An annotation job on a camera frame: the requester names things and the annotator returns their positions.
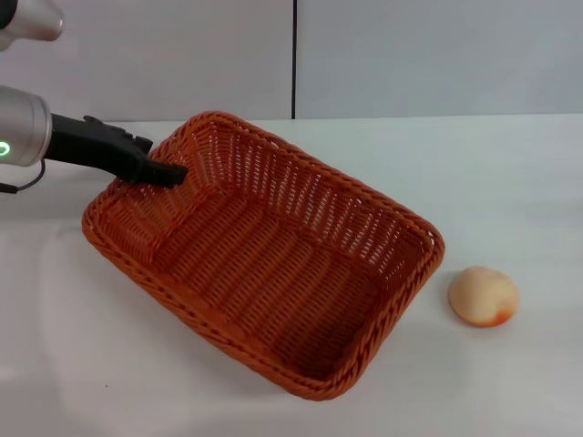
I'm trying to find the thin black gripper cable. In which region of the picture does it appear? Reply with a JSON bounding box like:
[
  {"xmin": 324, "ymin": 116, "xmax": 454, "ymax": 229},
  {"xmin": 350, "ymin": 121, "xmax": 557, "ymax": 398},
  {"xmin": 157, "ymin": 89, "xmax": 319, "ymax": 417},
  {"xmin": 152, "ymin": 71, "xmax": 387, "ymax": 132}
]
[{"xmin": 0, "ymin": 158, "xmax": 47, "ymax": 195}]

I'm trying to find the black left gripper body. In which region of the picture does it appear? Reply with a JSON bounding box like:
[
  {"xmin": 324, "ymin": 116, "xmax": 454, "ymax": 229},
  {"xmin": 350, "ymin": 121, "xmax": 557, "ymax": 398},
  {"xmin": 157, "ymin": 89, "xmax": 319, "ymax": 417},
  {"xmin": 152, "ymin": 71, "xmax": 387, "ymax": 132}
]
[{"xmin": 44, "ymin": 113, "xmax": 151, "ymax": 185}]

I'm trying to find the orange woven plastic basket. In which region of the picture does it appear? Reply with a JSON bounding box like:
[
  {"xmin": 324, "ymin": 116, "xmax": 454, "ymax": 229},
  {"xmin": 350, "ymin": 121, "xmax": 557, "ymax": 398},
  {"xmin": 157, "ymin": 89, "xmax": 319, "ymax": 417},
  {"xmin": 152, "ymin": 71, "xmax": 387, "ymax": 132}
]
[{"xmin": 81, "ymin": 109, "xmax": 446, "ymax": 402}]

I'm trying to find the dark vertical wall strip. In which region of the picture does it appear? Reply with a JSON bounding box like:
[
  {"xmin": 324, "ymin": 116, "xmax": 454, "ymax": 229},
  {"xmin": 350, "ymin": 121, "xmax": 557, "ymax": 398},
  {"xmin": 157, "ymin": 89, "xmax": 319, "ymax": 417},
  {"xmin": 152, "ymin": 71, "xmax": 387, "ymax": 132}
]
[{"xmin": 291, "ymin": 0, "xmax": 299, "ymax": 121}]

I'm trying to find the pale peach toy fruit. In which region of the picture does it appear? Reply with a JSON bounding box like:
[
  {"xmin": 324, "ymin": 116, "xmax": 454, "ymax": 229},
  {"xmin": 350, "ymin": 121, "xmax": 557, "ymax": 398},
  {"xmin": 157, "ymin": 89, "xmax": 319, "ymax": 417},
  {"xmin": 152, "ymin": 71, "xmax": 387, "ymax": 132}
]
[{"xmin": 448, "ymin": 266, "xmax": 520, "ymax": 328}]

